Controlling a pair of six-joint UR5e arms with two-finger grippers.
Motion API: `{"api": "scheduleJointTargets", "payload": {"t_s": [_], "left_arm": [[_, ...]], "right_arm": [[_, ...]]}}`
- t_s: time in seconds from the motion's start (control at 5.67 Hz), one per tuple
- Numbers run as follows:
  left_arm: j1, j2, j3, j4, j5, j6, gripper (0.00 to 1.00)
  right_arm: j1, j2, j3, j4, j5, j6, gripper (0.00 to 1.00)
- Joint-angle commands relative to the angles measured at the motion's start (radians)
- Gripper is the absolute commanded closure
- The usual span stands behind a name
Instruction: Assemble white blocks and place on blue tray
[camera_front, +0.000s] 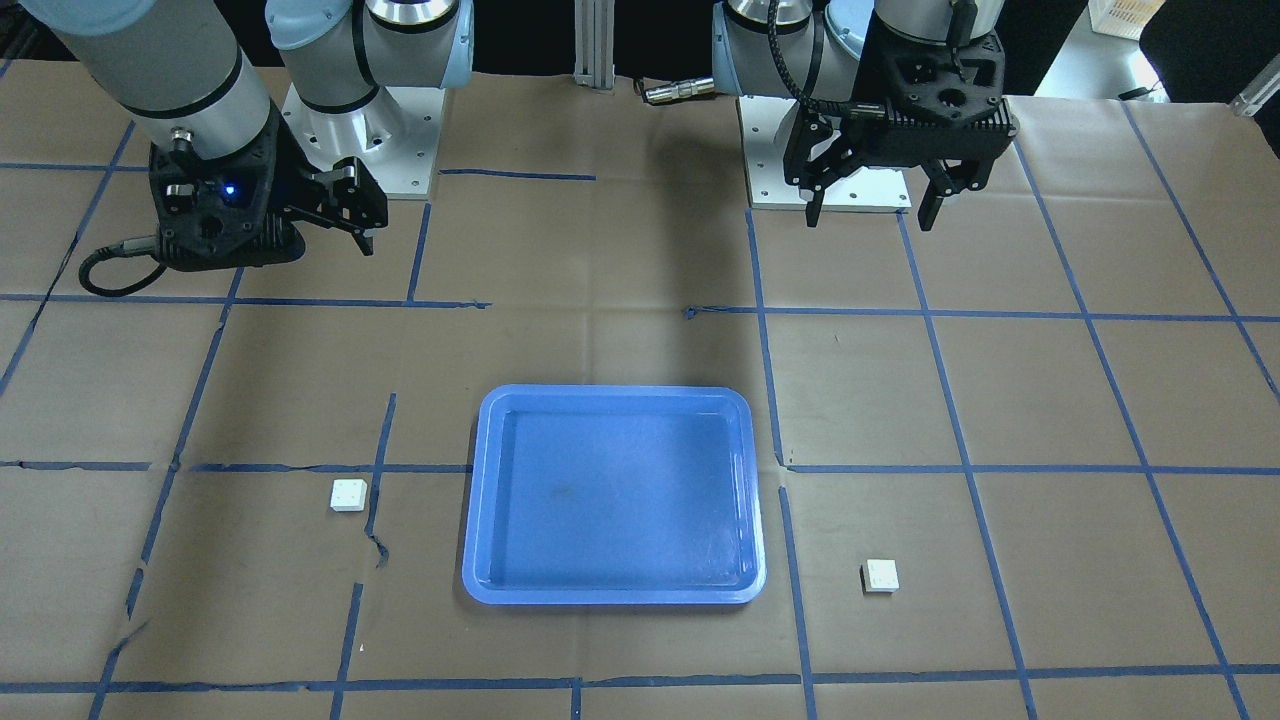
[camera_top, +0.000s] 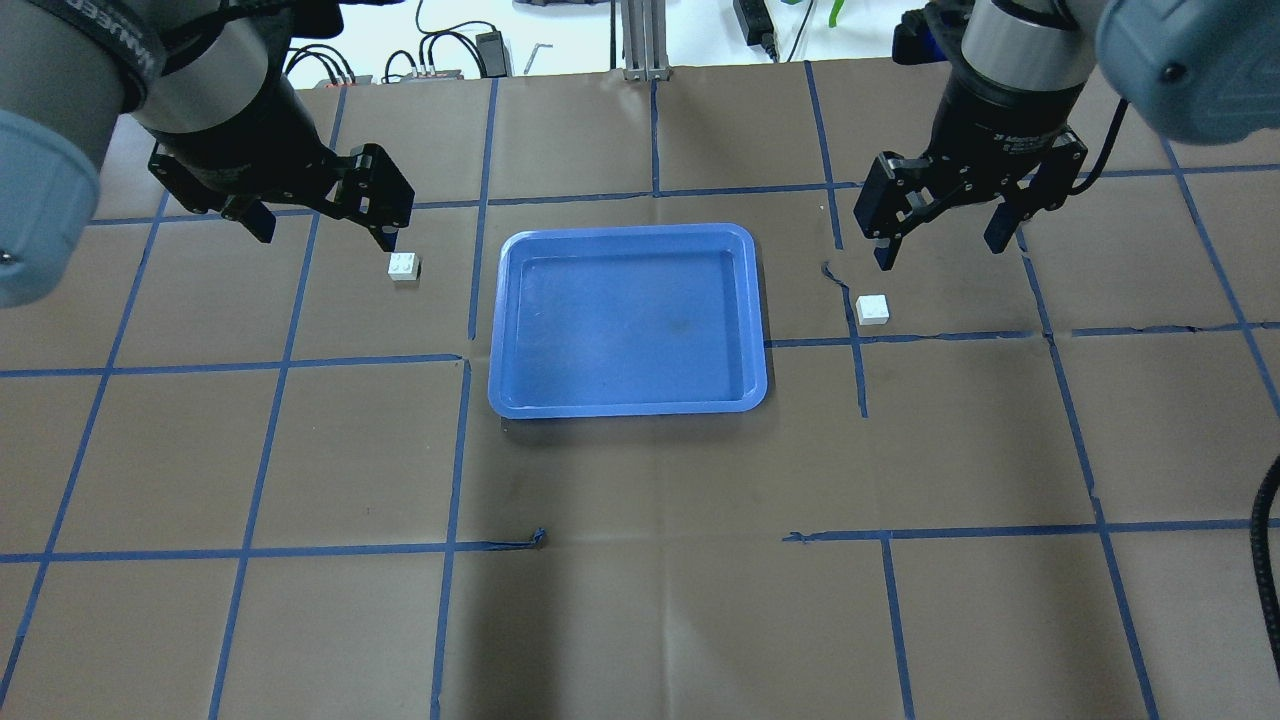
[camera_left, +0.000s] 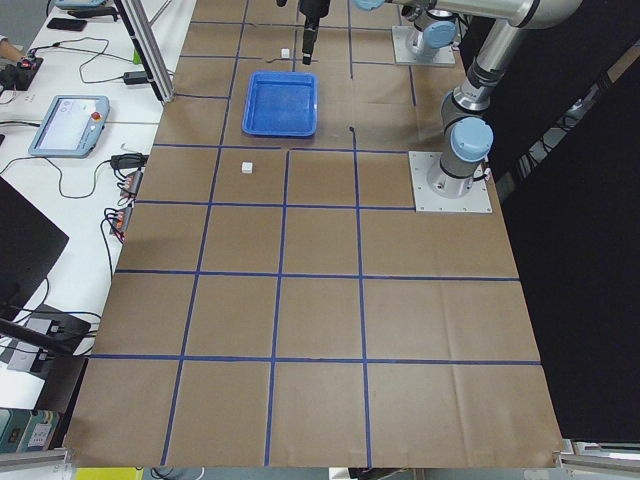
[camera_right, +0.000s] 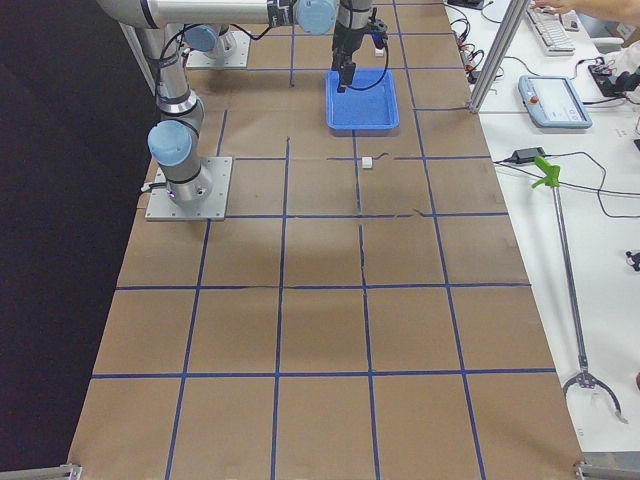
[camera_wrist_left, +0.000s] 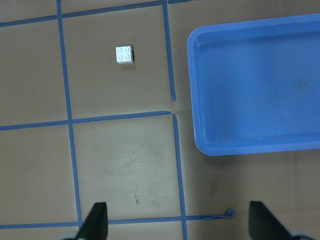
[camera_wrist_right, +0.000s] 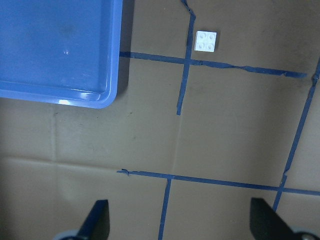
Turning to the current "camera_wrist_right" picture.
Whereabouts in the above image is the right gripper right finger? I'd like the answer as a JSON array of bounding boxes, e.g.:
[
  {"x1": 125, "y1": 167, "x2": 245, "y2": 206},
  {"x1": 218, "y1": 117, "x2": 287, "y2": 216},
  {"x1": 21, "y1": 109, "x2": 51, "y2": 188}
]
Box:
[{"x1": 250, "y1": 198, "x2": 299, "y2": 240}]

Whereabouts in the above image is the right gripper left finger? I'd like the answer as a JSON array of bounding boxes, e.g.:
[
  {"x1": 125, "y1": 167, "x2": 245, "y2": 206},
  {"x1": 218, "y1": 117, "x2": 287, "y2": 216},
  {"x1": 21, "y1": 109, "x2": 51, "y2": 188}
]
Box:
[{"x1": 76, "y1": 199, "x2": 110, "y2": 240}]

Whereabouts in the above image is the white block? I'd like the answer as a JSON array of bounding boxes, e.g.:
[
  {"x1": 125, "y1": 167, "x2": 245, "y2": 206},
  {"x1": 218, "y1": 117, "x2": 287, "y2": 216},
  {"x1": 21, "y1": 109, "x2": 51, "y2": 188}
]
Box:
[{"x1": 194, "y1": 30, "x2": 217, "y2": 53}]

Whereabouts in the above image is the blue plastic tray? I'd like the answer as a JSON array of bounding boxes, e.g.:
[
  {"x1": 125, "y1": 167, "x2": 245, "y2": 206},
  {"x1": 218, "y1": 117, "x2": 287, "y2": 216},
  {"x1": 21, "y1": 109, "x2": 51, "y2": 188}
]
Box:
[{"x1": 0, "y1": 0, "x2": 123, "y2": 109}]

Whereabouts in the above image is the brown paper table cover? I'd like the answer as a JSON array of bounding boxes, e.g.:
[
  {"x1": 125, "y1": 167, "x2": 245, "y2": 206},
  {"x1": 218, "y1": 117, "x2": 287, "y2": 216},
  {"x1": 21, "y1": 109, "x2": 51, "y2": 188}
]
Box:
[{"x1": 0, "y1": 0, "x2": 320, "y2": 240}]

